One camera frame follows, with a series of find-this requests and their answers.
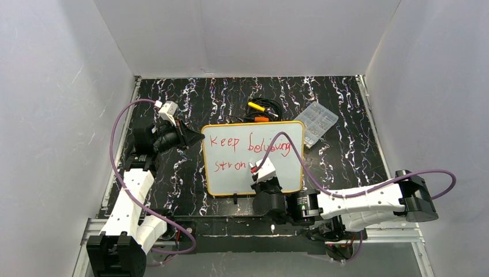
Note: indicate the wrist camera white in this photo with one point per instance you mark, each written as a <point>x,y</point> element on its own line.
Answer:
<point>167,112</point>
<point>262,170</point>

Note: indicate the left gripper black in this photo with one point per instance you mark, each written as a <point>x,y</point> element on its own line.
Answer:
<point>183,134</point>

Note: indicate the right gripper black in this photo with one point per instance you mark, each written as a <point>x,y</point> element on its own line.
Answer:
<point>266,185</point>

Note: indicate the clear plastic screw box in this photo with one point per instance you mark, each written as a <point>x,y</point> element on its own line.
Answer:
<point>317,120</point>

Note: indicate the whiteboard with yellow frame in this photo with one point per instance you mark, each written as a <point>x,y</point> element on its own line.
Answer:
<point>230,150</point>

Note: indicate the yellow handled tool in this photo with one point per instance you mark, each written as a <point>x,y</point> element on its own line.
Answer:
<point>257,107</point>

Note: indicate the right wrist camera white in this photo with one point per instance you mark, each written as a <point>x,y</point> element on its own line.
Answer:
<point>262,170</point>

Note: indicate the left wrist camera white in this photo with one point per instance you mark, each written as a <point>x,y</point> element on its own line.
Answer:
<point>167,112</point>

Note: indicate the orange handled tool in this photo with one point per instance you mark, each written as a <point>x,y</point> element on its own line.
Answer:
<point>261,119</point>

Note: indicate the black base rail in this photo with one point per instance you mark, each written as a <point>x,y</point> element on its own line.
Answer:
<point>244,234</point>

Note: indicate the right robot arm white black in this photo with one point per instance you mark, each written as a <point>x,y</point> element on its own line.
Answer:
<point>406,196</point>

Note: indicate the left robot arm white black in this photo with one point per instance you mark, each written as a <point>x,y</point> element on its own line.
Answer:
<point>121,247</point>

